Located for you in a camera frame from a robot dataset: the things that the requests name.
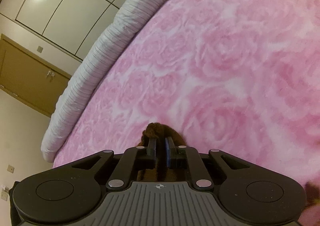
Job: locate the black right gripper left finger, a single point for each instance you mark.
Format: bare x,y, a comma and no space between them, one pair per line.
70,192

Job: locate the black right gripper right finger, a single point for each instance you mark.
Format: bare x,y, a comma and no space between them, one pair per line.
247,192

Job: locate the brown knitted garment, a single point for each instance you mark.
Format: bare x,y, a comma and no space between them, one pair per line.
164,137

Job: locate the brown wooden door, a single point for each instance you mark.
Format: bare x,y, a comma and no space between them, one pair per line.
29,78

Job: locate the pink floral blanket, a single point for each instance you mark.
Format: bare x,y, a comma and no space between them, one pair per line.
238,75

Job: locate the white wardrobe doors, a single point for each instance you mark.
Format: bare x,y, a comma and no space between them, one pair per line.
73,25

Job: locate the lilac rolled quilt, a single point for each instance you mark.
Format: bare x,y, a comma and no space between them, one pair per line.
129,20

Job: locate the wall socket with plug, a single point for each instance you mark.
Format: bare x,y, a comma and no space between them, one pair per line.
4,193

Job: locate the wall switch plate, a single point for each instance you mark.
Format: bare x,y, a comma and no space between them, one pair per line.
39,49

